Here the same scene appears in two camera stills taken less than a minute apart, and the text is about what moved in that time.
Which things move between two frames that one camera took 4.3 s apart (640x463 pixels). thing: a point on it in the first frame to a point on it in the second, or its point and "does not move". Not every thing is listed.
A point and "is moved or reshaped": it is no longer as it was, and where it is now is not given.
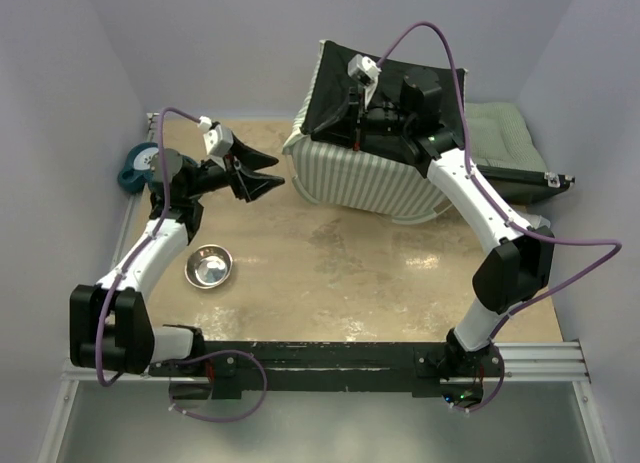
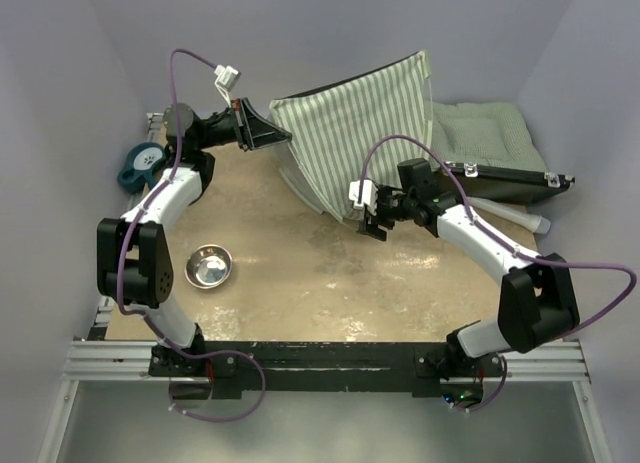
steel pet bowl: x=208 y=266 does not move
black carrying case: x=520 y=186 does not move
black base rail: x=232 y=367 does not move
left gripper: x=252 y=185 to x=253 y=132
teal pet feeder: x=134 y=174 does not move
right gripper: x=344 y=127 to x=372 y=227
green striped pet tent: x=387 y=181 is moved or reshaped
